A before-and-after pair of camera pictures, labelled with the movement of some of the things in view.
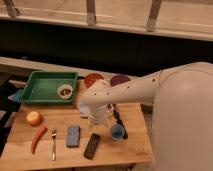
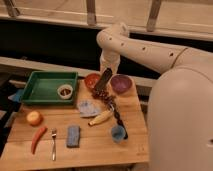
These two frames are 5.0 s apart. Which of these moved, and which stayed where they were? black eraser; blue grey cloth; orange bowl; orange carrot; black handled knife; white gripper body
Moved: white gripper body; black eraser
Stayed: orange bowl; blue grey cloth; black handled knife; orange carrot
